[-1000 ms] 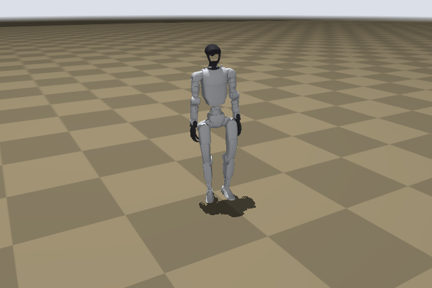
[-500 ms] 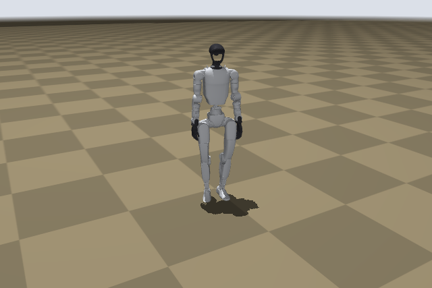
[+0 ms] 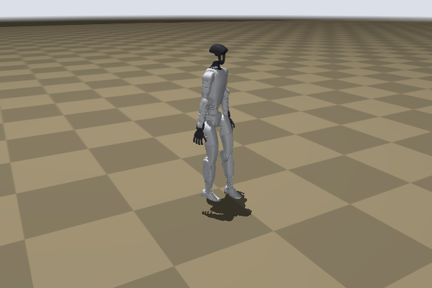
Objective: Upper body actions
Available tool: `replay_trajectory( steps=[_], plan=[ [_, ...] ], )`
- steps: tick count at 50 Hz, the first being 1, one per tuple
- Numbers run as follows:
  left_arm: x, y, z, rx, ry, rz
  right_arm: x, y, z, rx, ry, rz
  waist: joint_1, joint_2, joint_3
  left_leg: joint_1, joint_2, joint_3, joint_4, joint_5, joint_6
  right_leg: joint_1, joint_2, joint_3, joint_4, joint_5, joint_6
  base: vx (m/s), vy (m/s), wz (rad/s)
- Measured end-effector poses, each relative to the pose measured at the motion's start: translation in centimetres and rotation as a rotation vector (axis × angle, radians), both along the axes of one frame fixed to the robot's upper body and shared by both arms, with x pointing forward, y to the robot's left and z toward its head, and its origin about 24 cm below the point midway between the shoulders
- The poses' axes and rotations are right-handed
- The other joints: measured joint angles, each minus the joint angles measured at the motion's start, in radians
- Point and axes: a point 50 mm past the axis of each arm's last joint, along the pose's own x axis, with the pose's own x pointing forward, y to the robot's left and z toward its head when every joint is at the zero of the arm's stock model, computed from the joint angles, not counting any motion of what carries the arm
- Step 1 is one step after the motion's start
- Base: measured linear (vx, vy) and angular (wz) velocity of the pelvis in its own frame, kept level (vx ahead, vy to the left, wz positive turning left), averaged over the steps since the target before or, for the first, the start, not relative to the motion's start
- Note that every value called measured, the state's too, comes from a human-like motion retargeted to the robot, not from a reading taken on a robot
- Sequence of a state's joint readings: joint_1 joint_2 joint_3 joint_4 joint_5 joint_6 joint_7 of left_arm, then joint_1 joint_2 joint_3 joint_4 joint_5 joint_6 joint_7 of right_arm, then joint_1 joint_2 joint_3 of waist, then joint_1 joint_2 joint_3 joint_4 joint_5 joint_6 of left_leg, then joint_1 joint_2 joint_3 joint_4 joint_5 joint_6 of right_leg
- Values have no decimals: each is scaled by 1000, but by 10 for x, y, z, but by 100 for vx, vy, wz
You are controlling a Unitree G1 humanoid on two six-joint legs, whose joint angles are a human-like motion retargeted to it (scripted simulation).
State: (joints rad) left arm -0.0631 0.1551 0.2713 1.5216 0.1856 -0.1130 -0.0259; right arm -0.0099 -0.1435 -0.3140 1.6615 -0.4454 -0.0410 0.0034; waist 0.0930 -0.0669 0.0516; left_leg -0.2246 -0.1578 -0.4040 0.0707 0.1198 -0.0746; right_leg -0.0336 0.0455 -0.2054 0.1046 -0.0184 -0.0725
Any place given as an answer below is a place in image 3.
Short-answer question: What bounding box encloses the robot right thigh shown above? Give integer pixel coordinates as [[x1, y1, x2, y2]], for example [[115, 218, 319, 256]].
[[203, 120, 218, 167]]

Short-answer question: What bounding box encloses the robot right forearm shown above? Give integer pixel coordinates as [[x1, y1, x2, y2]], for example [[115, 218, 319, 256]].
[[197, 98, 208, 129]]

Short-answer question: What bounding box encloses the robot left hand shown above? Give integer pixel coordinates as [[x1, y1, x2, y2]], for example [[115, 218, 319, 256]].
[[228, 111, 235, 130]]

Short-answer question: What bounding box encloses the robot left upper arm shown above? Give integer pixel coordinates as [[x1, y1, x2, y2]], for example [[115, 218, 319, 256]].
[[223, 68, 230, 98]]

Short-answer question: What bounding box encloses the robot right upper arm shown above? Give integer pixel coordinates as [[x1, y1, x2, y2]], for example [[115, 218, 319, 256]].
[[201, 71, 215, 107]]

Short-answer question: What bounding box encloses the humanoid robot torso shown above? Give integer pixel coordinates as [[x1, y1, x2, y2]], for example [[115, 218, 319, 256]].
[[205, 66, 227, 127]]

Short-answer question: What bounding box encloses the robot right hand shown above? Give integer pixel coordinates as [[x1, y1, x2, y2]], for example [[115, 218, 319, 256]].
[[193, 123, 207, 145]]

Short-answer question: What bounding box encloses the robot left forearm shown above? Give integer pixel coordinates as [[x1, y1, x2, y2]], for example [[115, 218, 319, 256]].
[[221, 97, 229, 116]]

